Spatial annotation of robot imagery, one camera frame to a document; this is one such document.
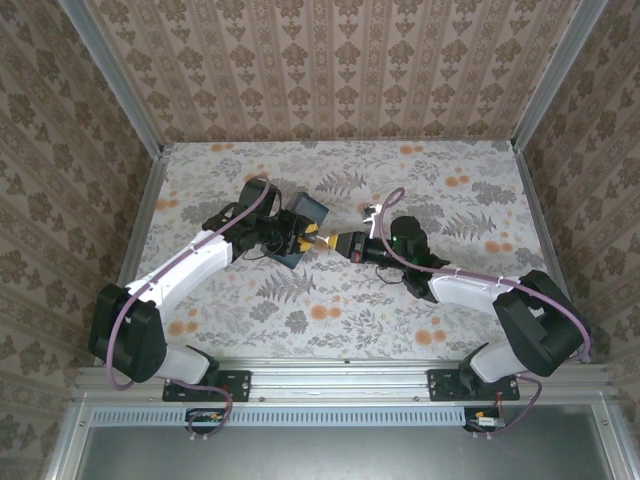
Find cable connector with wires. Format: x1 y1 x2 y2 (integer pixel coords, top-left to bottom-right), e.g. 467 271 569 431
463 406 507 435
185 407 227 435

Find aluminium side rail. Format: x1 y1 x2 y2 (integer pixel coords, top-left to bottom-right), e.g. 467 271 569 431
93 143 175 366
510 141 592 365

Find slotted grey cable duct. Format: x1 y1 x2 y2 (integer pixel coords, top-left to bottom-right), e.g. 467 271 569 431
91 405 469 428

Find starry night print box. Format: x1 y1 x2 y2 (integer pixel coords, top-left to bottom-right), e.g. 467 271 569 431
272 191 330 272

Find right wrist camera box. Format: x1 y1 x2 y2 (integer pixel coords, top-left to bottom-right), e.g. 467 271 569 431
360 201 385 227

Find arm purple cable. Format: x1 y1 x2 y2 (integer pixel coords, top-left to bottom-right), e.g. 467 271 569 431
107 177 274 444
369 186 595 442

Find grey metal sheet panel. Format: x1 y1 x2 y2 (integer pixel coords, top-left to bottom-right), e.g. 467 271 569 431
47 403 640 480

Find floral patterned table cover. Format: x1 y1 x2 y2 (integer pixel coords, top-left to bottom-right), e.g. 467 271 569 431
142 140 576 362

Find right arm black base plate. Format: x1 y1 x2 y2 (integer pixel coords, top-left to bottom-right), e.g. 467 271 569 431
427 368 521 403

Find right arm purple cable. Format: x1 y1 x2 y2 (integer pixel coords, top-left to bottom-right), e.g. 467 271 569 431
369 186 595 442

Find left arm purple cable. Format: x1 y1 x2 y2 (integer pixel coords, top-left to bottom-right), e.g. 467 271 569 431
107 177 274 444

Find horizontal aluminium frame rail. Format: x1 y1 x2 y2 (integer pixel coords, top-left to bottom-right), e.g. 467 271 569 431
73 360 617 404

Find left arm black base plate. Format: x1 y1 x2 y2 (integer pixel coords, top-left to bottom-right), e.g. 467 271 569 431
162 368 252 403

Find aluminium upright post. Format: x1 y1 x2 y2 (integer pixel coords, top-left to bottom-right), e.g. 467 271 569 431
55 0 167 157
510 0 610 151

